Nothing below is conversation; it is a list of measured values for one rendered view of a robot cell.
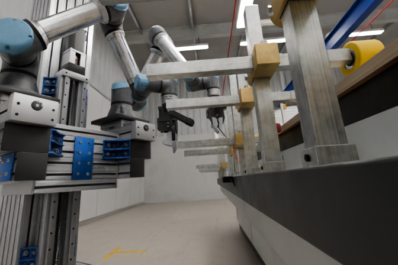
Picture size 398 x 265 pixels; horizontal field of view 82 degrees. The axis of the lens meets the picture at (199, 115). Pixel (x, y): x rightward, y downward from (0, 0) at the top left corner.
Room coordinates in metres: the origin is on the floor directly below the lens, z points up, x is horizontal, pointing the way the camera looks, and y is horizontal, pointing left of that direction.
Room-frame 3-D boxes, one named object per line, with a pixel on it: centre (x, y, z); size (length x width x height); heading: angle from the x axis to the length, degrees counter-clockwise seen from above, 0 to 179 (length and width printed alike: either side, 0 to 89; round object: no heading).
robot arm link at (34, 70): (0.82, 0.70, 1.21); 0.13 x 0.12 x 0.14; 30
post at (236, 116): (1.03, -0.17, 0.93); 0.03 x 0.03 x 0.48; 88
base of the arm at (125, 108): (1.24, 0.44, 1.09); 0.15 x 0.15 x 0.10
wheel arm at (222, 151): (1.24, -0.13, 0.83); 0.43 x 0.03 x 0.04; 88
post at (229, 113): (1.28, -0.18, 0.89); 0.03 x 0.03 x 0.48; 88
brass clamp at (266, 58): (0.50, -0.16, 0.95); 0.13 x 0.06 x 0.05; 178
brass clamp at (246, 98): (0.75, -0.16, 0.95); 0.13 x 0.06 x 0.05; 178
